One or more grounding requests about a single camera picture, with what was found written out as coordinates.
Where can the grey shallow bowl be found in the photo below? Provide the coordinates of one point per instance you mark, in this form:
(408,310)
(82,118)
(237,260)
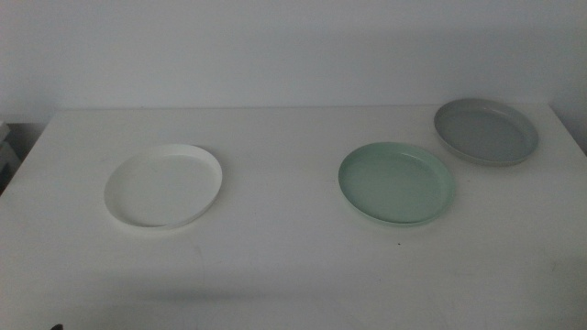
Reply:
(486,133)

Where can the green shallow bowl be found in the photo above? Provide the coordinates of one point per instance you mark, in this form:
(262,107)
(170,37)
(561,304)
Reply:
(394,185)

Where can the white shallow bowl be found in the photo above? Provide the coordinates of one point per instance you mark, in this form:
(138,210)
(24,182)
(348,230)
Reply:
(162,188)

